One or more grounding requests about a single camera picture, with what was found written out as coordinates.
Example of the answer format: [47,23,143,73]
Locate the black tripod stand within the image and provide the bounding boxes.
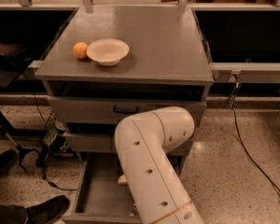
[0,111,49,173]

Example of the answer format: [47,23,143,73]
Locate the black shoe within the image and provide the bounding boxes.
[0,195,70,224]
[0,149,17,173]

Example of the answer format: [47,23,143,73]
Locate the black floor cable right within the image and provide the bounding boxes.
[229,75,280,208]

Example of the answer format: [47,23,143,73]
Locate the grey drawer cabinet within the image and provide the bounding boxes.
[35,5,215,173]

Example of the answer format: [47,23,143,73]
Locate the black cable left floor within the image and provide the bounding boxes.
[22,73,77,192]

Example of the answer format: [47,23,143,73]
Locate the black shoe lower left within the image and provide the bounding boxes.
[0,195,70,224]

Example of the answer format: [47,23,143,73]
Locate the black shoe upper left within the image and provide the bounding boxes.
[0,149,17,173]

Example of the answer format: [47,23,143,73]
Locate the black top drawer handle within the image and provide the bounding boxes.
[113,105,139,115]

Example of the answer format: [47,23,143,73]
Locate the grey middle drawer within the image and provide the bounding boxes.
[64,133,193,156]

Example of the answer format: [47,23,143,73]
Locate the green packet on floor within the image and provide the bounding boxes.
[43,126,68,154]

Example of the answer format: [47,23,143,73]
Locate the white paper bowl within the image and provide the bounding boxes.
[86,38,130,66]

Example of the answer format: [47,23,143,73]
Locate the black device on stand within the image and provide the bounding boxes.
[0,42,33,72]

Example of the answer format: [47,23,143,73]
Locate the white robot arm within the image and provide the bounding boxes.
[115,106,204,224]

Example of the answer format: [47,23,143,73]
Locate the grey top drawer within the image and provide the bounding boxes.
[48,96,206,125]

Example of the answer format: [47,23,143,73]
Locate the orange fruit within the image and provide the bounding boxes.
[73,42,88,59]

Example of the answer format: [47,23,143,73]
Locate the grey open bottom drawer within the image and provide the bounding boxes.
[61,152,187,224]

